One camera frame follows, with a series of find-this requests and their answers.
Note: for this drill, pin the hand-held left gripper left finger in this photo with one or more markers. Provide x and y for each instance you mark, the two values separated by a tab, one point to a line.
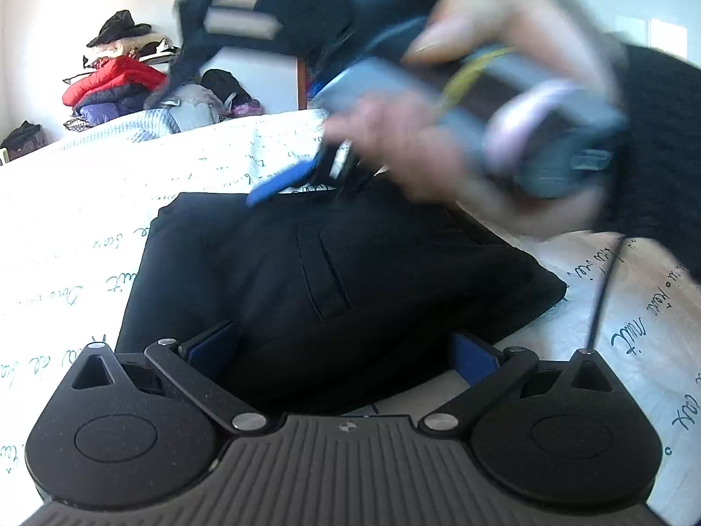
213	348

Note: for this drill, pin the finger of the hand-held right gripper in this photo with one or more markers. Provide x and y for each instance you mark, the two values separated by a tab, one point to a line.
189	38
279	183

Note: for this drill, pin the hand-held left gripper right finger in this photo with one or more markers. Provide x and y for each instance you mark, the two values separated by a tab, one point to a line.
474	359

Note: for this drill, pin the black pants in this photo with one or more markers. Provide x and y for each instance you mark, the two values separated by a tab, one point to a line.
246	274

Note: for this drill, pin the person's right forearm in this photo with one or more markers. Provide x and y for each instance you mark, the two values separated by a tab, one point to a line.
662	148

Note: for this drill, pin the person's right hand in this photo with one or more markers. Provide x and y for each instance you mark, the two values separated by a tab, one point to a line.
416	164

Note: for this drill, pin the beige clothing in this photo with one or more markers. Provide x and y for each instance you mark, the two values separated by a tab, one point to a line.
139	44

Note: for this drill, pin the grey bag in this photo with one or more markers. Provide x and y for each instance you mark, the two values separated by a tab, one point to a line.
191	108

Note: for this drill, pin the black garment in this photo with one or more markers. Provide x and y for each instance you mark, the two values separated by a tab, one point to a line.
118	27

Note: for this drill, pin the purple cloth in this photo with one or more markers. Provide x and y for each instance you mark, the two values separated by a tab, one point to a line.
246	107

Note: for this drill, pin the red puffer jacket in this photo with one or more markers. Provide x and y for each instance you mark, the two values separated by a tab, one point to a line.
109	76

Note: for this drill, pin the light blue quilted blanket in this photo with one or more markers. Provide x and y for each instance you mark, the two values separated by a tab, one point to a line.
156	120

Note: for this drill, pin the navy purple jacket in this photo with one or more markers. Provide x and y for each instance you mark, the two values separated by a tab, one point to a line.
104	112

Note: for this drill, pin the white printed bed sheet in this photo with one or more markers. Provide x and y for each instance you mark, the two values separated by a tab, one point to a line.
82	219

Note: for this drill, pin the small black bag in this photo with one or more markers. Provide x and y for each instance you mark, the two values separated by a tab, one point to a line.
22	137

